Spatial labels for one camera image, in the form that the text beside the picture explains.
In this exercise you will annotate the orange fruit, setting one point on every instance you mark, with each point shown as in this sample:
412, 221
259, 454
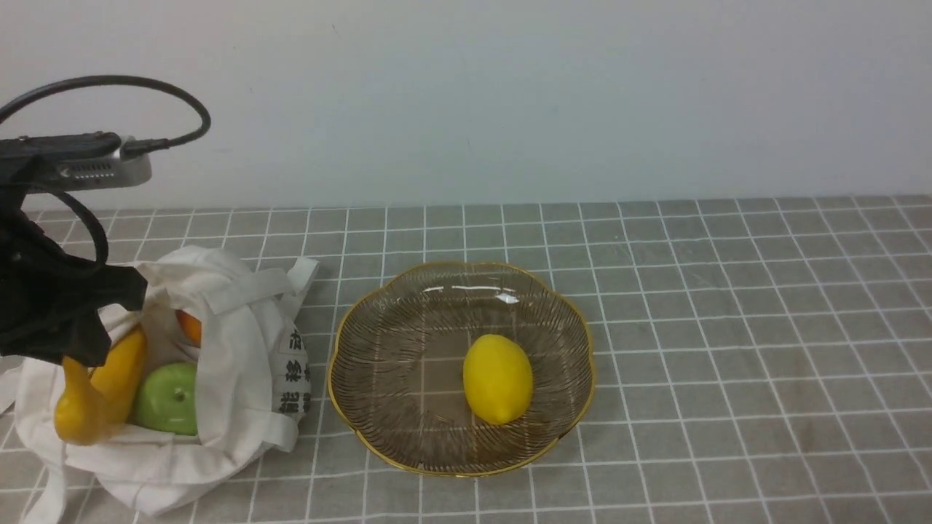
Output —
190, 326

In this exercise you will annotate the yellow lemon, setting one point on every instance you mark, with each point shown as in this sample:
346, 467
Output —
497, 379

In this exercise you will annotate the green apple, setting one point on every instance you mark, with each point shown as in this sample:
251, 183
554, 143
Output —
165, 401

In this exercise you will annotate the white canvas tote bag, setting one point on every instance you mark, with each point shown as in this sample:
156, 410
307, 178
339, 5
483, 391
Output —
252, 387

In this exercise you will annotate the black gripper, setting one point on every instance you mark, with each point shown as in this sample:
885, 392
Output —
37, 317

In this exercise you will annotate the ribbed glass plate gold rim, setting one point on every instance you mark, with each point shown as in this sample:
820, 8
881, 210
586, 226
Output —
395, 372

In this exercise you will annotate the yellow pear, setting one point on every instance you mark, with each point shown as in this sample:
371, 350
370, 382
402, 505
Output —
80, 413

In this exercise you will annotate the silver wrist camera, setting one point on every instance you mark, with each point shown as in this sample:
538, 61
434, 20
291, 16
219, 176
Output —
72, 162

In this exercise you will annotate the orange yellow banana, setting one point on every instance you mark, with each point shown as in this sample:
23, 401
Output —
119, 378

